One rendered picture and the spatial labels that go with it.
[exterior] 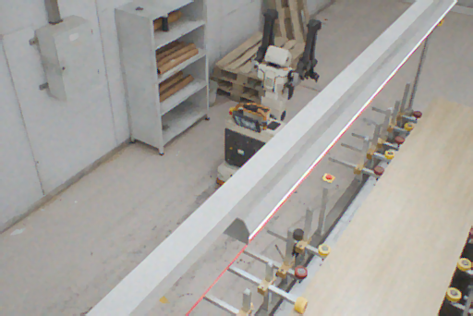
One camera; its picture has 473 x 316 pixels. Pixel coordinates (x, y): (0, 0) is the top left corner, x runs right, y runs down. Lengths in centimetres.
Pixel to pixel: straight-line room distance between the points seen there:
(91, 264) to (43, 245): 52
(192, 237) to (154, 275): 14
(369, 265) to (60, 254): 264
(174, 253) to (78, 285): 330
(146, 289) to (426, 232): 277
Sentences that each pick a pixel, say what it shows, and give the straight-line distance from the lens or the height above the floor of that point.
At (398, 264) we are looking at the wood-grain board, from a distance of 339.
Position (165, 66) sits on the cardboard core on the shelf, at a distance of 529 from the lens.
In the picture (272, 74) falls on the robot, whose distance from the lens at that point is 464.
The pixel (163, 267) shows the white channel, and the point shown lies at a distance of 114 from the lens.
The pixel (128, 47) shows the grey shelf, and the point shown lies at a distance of 519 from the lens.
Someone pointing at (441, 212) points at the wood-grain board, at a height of 90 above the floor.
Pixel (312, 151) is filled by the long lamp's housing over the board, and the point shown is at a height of 237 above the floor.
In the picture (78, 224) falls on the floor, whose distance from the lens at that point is 494.
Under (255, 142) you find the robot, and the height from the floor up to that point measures 67.
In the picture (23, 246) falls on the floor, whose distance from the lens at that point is 489.
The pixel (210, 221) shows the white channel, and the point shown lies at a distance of 123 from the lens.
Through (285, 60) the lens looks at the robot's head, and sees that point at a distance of 461.
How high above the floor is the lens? 331
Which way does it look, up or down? 37 degrees down
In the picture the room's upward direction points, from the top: 1 degrees clockwise
